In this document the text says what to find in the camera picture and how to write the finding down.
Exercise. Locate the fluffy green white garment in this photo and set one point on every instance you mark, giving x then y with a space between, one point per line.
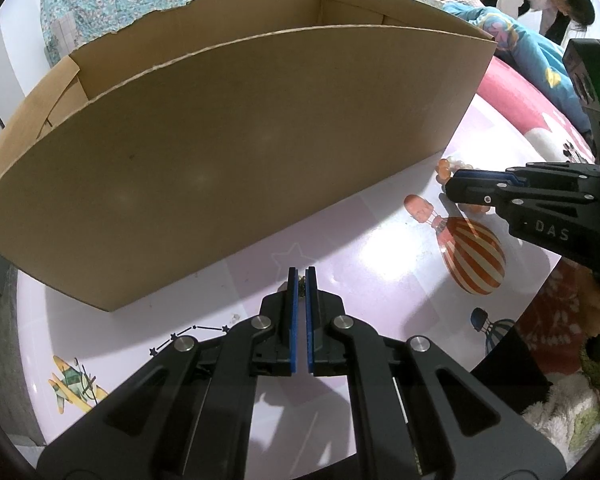
570 410

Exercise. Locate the blue printed quilt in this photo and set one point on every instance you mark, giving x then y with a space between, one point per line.
525 45

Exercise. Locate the floral wall cloth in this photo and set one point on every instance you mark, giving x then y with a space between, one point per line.
110 0

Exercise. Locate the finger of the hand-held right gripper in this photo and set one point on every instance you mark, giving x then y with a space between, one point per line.
490 175
472 192

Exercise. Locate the brown cardboard box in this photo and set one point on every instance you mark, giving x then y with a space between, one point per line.
230 160

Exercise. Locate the small gold charm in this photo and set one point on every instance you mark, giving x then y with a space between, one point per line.
303 287

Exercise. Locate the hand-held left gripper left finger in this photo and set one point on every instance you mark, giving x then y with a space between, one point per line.
292 320

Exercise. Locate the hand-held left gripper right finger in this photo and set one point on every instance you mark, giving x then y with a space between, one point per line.
310 320

